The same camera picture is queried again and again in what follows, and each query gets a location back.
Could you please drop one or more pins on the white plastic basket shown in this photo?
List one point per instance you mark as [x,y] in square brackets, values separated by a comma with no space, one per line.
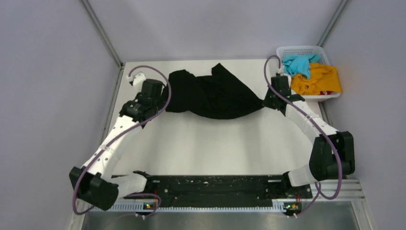
[302,50]

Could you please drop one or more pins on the black t-shirt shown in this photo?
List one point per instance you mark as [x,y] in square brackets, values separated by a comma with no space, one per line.
[220,95]

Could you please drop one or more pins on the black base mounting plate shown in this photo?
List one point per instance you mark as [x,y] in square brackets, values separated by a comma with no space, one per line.
[222,191]

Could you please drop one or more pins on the white slotted cable duct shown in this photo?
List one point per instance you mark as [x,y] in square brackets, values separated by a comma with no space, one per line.
[145,207]

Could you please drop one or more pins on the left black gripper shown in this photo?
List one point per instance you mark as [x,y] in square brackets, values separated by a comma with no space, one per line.
[161,103]

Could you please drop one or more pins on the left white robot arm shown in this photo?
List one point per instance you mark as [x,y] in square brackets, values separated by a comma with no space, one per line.
[93,182]

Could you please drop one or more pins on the orange t-shirt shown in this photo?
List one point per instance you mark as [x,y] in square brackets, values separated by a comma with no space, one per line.
[323,78]

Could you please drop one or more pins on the light blue t-shirt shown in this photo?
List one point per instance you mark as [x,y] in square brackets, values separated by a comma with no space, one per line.
[299,64]

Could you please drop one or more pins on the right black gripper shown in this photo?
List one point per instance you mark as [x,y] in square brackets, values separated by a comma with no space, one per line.
[266,103]

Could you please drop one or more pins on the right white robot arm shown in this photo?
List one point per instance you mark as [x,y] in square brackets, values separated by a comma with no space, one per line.
[332,151]

